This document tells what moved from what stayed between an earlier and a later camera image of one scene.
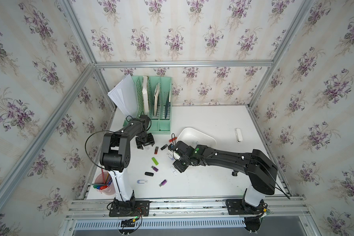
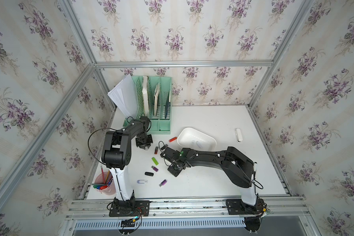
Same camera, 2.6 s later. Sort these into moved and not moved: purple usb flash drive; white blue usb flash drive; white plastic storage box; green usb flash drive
Moved: white blue usb flash drive
Not moved: white plastic storage box; green usb flash drive; purple usb flash drive
